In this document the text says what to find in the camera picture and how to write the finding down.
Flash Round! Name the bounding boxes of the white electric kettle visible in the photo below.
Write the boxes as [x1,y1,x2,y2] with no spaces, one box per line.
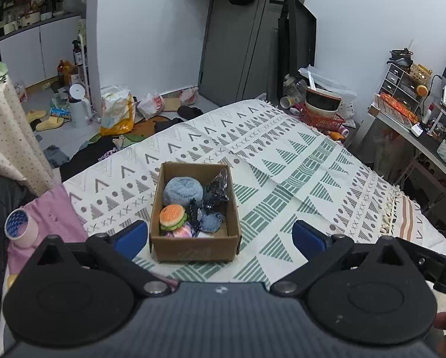
[69,84,92,128]

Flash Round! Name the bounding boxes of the polka dot beige cloth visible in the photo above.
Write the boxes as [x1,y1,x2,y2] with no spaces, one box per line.
[0,79,55,196]

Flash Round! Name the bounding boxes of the black round bowl container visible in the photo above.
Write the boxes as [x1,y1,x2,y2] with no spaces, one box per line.
[306,87,342,119]

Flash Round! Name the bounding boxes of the purple bed sheet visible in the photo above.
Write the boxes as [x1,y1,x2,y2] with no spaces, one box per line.
[8,185,88,275]

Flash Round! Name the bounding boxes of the brown cardboard box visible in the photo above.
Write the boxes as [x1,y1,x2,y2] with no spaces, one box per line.
[149,162,242,263]

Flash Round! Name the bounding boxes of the grey pink plush toy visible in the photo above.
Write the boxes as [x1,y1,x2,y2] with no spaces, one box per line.
[162,176,204,208]

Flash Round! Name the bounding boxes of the black glittery bundle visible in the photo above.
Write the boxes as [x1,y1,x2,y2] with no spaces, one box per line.
[203,169,229,214]

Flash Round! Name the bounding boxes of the blue knitted plush toy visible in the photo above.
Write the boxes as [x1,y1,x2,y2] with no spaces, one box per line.
[199,212,224,234]

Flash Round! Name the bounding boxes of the white tape roll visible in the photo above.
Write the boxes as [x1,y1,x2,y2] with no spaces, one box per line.
[4,209,39,248]

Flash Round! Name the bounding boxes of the patterned white blanket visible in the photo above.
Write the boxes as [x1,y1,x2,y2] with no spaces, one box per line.
[64,99,446,283]

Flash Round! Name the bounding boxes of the grey drawer organizer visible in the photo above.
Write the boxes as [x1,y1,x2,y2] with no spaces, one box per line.
[378,63,419,110]

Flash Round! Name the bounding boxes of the orange burger plush toy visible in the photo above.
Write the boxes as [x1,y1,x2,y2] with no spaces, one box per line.
[159,204,188,232]

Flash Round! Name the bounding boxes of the white desk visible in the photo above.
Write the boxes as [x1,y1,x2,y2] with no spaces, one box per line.
[368,103,446,175]

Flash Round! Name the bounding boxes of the yellow white snack bag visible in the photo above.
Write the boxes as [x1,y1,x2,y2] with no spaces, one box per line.
[100,85,135,136]

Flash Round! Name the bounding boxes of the white red plastic bag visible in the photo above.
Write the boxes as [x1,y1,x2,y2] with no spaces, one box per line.
[137,92,165,120]

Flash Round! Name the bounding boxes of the purple planet print packet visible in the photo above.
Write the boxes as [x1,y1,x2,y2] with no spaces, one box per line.
[165,222,195,238]

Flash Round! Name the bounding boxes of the red plastic basket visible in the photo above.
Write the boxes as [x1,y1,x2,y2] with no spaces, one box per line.
[300,104,345,132]

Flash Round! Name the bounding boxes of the yellow slippers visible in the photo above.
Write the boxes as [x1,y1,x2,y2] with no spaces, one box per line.
[26,110,64,132]

